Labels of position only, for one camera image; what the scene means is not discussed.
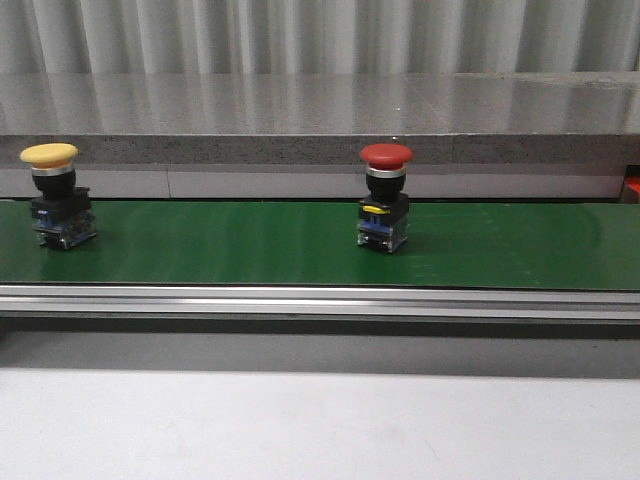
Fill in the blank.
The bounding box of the red mushroom push button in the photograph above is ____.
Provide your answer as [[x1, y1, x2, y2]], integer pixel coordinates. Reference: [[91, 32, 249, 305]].
[[357, 143, 414, 254]]

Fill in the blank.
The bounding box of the yellow mushroom push button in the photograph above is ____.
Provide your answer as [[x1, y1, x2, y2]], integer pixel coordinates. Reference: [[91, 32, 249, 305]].
[[20, 143, 97, 251]]

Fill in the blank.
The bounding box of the green conveyor belt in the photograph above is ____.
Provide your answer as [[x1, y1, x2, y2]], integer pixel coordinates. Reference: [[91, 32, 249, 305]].
[[1, 200, 639, 290]]

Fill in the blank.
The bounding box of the grey stone countertop slab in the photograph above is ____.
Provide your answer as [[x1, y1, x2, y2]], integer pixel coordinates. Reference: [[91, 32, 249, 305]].
[[1, 73, 639, 169]]

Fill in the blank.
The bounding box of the red block at right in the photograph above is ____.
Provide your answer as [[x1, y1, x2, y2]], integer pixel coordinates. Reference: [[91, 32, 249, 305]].
[[620, 175, 640, 204]]

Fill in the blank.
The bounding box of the grey pleated curtain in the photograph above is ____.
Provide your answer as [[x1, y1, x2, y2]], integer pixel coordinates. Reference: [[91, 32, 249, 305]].
[[1, 1, 639, 74]]

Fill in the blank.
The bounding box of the aluminium conveyor side rail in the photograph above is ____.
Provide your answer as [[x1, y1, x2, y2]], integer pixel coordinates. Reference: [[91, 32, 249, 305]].
[[1, 284, 639, 324]]

